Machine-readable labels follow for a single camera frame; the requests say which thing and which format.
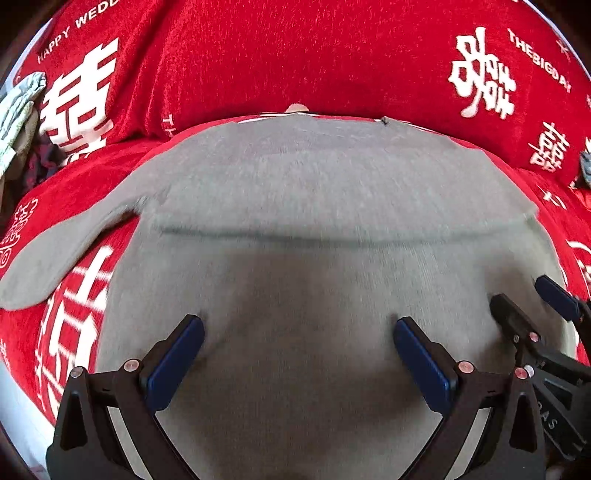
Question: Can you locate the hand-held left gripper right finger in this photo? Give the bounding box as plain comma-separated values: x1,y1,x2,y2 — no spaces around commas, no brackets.
392,316,548,480

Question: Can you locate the tan cloth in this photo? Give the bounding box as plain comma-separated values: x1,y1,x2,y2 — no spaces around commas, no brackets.
0,113,41,199

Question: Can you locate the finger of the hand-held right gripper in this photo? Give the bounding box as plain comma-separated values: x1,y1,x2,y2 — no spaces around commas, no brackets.
534,274,591,335
489,293,555,370

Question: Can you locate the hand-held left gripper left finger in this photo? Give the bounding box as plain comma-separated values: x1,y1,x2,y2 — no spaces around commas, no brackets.
46,314,206,480

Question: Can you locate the pale crumpled cloth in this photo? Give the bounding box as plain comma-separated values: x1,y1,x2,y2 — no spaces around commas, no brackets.
0,71,48,181

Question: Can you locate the sofa with red printed cover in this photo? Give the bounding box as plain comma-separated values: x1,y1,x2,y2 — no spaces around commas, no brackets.
0,0,591,464

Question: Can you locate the grey knit sweater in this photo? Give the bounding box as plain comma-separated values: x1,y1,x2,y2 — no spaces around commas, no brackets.
0,113,578,480

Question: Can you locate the dark plaid cloth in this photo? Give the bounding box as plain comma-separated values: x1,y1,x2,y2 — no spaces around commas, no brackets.
25,138,69,191

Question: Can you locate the grey-blue cloth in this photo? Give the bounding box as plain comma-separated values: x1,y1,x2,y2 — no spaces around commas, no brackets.
579,138,591,186

